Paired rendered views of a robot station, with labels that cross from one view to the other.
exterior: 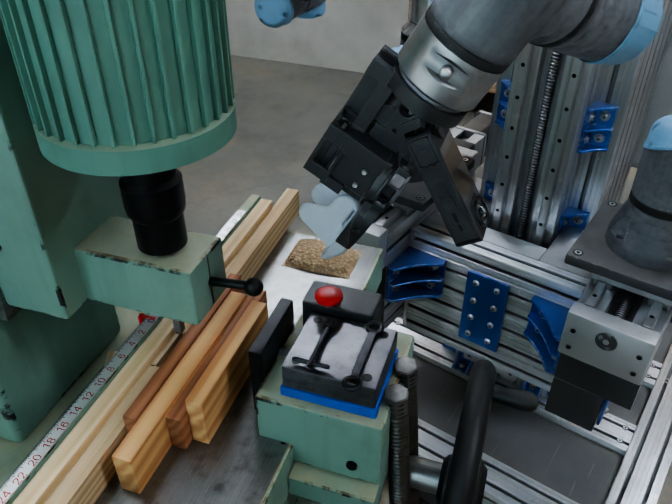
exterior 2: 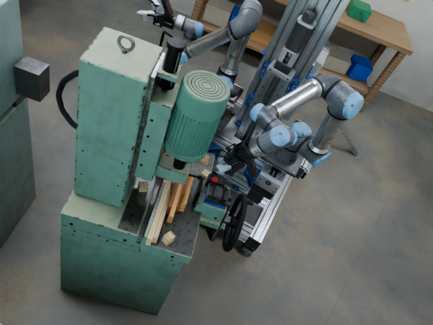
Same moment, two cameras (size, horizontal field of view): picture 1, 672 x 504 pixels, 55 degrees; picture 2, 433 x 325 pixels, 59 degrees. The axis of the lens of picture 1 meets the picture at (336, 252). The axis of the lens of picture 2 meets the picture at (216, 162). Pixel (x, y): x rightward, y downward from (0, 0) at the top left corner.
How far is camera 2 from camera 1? 1.09 m
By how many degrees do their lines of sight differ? 23
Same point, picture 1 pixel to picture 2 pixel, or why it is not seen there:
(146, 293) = (173, 177)
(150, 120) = (200, 153)
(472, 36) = (265, 149)
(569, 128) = not seen: hidden behind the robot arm
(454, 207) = (252, 171)
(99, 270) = (162, 170)
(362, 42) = not seen: outside the picture
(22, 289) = (142, 173)
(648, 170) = not seen: hidden behind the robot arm
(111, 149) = (190, 158)
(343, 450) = (214, 215)
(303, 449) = (204, 214)
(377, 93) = (243, 150)
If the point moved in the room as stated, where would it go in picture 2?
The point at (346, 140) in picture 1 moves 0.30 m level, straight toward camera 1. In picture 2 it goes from (234, 158) to (248, 223)
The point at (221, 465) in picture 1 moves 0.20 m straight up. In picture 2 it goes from (187, 217) to (199, 190)
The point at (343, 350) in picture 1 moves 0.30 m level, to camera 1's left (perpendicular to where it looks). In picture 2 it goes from (218, 193) to (149, 189)
